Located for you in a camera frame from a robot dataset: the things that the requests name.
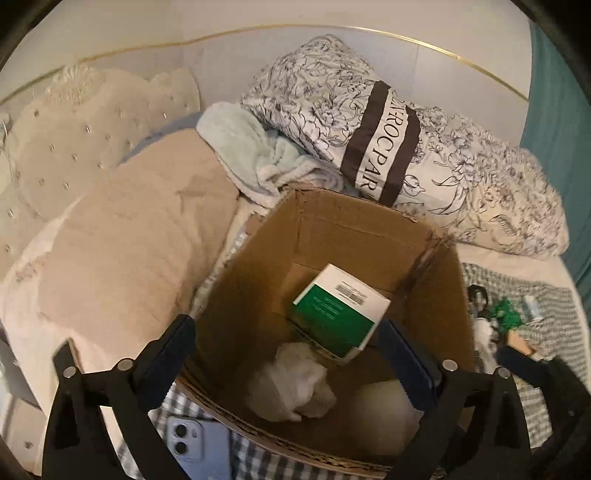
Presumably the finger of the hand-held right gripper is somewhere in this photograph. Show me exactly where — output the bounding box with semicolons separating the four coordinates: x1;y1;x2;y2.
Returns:
498;346;549;389

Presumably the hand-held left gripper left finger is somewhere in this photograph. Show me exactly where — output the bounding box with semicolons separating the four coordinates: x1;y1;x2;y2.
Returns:
44;314;197;480

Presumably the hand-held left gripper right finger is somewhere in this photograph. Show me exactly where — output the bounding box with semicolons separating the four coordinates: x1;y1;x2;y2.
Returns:
379;319;532;480

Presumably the small tan box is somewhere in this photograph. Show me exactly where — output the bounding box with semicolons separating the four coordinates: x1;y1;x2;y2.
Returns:
507;332;544;361

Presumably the brown cardboard box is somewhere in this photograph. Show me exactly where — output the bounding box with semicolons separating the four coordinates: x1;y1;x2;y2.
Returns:
178;185;478;478

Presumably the clear plastic bottle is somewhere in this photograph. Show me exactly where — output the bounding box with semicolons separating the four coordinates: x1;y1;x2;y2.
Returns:
473;318;499;372

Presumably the white soft object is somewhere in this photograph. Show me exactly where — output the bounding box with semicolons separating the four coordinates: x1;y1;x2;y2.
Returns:
342;378;426;445

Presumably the green foil packet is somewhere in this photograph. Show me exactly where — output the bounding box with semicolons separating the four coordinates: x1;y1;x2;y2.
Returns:
492;298;525;330

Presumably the green and white carton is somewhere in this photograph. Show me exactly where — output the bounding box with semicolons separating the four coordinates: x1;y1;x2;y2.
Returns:
287;263;392;365

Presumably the light blue smartphone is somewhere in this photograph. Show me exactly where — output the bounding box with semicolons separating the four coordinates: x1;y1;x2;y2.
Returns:
166;415;232;480

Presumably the beige fleece blanket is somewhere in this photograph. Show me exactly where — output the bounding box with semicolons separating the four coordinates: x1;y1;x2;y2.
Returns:
0;129;241;372

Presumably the crumpled white tissue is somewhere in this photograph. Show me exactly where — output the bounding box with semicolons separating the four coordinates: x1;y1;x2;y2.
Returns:
245;342;338;423

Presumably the pale blue fluffy towel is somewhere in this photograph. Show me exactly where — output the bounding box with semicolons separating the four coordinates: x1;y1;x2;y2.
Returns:
196;102;342;206

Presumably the cream tufted headboard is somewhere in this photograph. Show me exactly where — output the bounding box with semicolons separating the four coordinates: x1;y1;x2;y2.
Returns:
0;65;201;278

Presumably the teal curtain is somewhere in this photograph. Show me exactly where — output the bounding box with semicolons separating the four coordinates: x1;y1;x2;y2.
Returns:
519;23;591;315

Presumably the floral black and white quilt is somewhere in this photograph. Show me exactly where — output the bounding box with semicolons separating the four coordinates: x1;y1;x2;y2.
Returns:
240;34;570;257

